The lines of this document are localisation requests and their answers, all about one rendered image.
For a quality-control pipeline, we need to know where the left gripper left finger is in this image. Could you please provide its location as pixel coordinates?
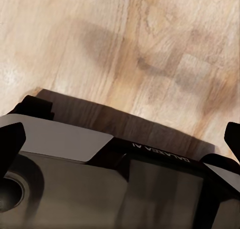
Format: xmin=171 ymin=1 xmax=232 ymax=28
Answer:
xmin=0 ymin=122 xmax=26 ymax=182

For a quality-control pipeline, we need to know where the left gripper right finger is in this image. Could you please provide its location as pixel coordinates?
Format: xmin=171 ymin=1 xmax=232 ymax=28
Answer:
xmin=224 ymin=122 xmax=240 ymax=162

